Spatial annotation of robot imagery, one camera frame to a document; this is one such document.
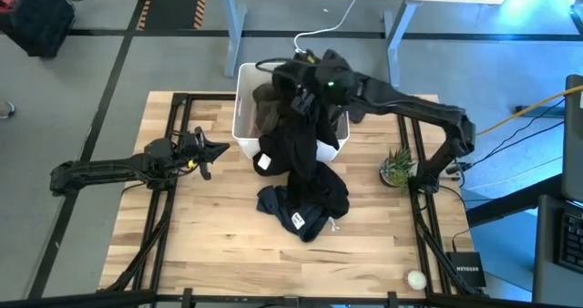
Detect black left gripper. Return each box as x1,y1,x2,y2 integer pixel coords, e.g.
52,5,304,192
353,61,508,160
169,126,231,181

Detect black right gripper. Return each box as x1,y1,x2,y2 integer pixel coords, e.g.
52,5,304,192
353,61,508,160
271,60,327,117

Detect dark grey garment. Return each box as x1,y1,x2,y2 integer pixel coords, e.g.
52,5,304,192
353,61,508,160
251,82,287,139

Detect white plastic bin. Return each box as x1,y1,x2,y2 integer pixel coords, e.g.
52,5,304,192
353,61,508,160
231,61,352,164

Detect black shorts with waistband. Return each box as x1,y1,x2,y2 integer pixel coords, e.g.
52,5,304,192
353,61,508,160
255,161,352,244

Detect potted succulent plant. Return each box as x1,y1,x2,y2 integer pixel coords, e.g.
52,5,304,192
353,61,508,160
378,147,418,197

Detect hazard-striped black floor mat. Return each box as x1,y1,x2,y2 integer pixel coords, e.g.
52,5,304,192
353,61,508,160
135,0,208,32

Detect white ball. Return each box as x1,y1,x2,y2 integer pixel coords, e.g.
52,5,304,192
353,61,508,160
406,270,428,292

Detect black crate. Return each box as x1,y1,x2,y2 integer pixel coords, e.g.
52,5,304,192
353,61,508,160
0,0,77,58

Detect black floor beam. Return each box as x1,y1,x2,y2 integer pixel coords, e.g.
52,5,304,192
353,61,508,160
465,173,564,228

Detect dark grey monitor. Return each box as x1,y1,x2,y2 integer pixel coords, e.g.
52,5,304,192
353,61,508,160
560,74,583,204

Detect black keyboard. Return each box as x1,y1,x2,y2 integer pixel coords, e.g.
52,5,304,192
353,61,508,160
554,206,583,275

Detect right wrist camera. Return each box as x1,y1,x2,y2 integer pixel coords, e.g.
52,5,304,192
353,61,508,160
293,47,322,67

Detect white floor cable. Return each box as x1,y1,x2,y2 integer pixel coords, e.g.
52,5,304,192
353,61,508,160
292,0,358,55

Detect black aluminium frame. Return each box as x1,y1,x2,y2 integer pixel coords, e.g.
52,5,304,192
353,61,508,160
0,92,583,308

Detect thin black cable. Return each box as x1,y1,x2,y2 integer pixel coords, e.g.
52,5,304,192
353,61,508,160
471,97,567,169

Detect yellow cable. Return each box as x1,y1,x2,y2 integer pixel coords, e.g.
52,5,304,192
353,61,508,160
476,84,583,137

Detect black Netgear network switch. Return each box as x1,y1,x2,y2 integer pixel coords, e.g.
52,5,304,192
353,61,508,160
445,251,487,290

